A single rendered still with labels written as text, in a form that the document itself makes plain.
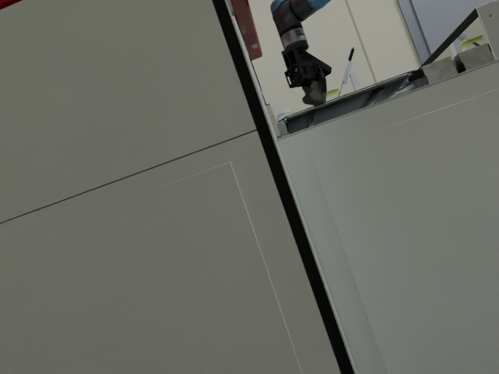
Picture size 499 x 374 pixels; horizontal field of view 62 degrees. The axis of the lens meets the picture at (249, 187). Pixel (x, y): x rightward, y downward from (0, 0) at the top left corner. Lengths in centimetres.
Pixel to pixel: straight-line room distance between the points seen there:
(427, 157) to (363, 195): 16
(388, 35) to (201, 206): 248
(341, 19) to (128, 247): 257
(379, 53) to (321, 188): 218
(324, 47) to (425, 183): 220
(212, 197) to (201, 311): 21
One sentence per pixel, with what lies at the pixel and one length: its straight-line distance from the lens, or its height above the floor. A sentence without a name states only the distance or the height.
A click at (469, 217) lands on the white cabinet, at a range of 101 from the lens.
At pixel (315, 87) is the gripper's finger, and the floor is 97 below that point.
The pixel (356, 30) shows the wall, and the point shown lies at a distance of 310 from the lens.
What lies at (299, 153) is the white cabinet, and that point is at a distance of 95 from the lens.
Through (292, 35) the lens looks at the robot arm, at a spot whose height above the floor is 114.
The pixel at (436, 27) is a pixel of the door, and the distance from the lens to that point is 307.
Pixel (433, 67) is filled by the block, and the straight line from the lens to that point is 129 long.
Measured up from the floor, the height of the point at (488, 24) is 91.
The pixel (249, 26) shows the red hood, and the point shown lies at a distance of 136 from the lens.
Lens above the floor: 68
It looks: 3 degrees up
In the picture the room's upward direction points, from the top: 19 degrees counter-clockwise
